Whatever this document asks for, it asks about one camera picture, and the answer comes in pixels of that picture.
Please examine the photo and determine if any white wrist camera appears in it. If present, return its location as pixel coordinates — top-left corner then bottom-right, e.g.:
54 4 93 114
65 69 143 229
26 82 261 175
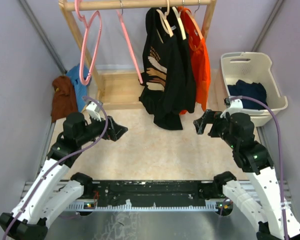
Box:
86 100 103 122
220 99 243 119

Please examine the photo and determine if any white laundry basket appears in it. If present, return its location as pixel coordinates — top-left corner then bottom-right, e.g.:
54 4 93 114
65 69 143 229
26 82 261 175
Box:
214 52 288 114

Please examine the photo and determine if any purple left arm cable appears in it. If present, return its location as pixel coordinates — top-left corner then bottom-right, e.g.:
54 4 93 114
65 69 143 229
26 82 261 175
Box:
1 95 109 240

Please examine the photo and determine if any black printed t shirt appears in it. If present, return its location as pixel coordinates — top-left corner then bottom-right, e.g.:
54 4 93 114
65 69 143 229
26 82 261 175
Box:
139 7 186 131

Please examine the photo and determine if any pink hanger on left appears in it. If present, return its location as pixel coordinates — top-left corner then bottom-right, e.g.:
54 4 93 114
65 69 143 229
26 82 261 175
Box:
74 0 103 86

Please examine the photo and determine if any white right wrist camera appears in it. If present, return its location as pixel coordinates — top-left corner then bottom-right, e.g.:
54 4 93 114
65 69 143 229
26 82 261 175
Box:
220 99 243 119

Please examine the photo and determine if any brown t shirt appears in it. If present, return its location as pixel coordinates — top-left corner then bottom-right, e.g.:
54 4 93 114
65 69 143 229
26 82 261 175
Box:
51 75 78 123

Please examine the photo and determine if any pink hanger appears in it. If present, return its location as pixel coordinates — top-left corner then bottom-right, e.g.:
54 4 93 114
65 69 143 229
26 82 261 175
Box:
74 0 103 86
117 0 144 85

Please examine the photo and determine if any light blue t shirt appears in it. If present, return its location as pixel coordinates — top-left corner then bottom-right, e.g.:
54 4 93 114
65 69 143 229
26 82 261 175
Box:
65 63 89 112

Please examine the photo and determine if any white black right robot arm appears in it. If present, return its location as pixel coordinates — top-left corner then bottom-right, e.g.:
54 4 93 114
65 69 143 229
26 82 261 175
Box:
193 109 300 240

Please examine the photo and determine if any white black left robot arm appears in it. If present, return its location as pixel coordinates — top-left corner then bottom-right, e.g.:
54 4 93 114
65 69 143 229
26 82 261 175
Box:
0 112 128 240

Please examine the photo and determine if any cream hanger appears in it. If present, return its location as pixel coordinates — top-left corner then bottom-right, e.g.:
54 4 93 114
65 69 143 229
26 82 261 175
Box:
172 6 187 40
156 0 174 38

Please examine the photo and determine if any navy blue t shirt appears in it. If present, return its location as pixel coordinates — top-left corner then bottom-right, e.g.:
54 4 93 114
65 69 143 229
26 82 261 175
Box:
227 79 268 110

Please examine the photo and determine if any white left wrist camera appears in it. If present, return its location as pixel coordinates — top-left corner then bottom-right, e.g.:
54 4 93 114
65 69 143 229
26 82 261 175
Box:
86 100 103 122

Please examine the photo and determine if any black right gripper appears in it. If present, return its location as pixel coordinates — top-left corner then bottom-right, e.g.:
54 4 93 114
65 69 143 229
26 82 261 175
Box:
193 108 238 148

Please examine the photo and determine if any pink hanger in middle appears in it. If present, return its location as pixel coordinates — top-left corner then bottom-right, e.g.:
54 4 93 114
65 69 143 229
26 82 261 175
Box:
117 0 144 85

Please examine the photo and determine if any wooden hanger under orange shirt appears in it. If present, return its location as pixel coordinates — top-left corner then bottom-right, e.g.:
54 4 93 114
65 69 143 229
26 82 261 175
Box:
182 7 203 40

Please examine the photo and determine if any wooden clothes rack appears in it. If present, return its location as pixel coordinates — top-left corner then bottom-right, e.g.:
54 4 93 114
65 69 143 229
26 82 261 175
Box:
58 0 217 110

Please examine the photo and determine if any orange t shirt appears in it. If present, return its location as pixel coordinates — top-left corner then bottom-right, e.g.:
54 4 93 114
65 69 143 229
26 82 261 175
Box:
177 6 211 111

